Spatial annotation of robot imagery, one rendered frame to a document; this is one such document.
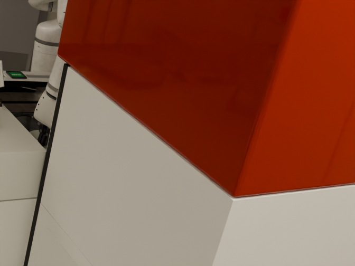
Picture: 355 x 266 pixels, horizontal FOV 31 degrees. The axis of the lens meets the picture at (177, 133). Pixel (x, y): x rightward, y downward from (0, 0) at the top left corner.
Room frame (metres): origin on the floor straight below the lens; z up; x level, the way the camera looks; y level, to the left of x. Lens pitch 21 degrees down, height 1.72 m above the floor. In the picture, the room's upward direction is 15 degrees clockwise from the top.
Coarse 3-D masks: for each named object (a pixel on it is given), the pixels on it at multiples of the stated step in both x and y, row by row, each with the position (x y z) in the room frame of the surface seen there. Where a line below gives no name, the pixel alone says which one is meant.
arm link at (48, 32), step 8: (56, 8) 2.42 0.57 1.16; (40, 24) 2.44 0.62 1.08; (48, 24) 2.44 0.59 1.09; (56, 24) 2.43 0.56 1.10; (40, 32) 2.42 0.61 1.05; (48, 32) 2.41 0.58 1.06; (56, 32) 2.42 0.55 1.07; (40, 40) 2.42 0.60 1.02; (48, 40) 2.41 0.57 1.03; (56, 40) 2.42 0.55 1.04
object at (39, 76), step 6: (24, 72) 2.19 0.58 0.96; (30, 72) 2.21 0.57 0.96; (36, 72) 2.23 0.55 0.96; (42, 72) 2.24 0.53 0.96; (48, 72) 2.26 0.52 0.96; (6, 78) 2.08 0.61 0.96; (12, 78) 2.10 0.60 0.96; (30, 78) 2.15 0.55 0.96; (36, 78) 2.16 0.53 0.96; (42, 78) 2.18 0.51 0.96; (48, 78) 2.20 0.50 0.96
